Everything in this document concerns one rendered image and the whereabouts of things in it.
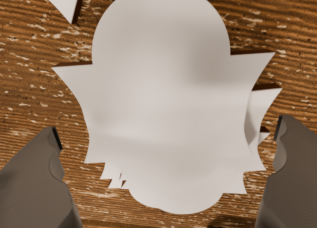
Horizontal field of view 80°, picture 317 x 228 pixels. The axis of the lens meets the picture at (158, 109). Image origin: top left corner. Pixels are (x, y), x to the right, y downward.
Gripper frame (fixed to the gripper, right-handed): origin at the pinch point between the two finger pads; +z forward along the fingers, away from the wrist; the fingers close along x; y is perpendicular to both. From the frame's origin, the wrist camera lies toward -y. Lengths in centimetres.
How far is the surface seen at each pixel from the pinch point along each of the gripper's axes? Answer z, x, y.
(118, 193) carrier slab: 5.1, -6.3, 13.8
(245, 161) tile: 0.7, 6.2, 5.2
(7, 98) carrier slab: 5.1, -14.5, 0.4
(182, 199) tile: 0.7, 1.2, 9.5
